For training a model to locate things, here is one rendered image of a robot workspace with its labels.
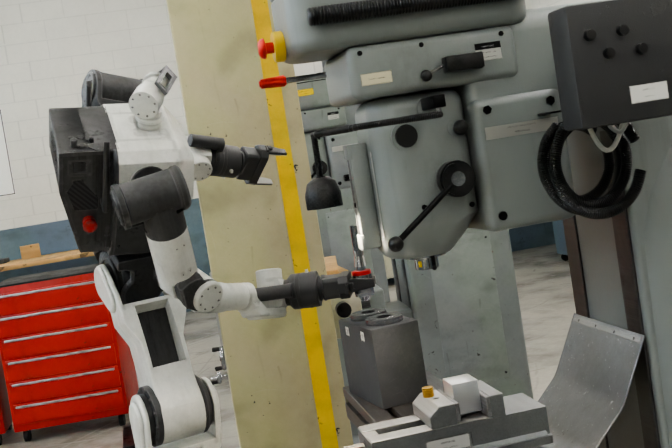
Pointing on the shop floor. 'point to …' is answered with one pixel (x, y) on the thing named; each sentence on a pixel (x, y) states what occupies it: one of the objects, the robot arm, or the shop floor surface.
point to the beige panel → (256, 200)
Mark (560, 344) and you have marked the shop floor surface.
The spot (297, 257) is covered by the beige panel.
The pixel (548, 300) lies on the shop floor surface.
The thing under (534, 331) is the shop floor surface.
